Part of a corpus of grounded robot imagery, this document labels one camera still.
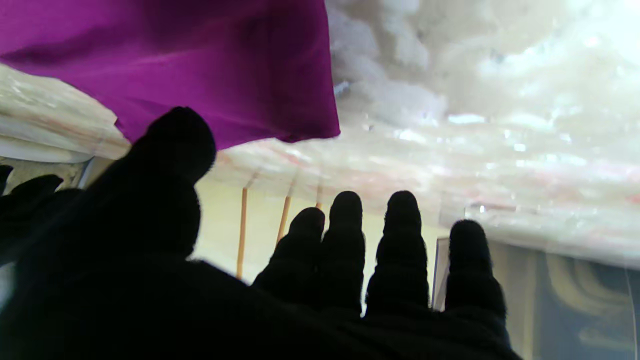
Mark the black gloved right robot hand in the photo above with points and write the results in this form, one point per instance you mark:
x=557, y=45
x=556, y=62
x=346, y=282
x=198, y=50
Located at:
x=25, y=205

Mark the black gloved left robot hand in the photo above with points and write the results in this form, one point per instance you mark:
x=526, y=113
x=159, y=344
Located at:
x=150, y=280

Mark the magenta purple shorts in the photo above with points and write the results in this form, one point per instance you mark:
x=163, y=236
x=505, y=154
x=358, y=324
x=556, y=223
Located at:
x=200, y=60

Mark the white shade tripod floor lamp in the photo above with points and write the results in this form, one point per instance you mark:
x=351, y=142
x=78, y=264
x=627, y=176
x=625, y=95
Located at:
x=242, y=235

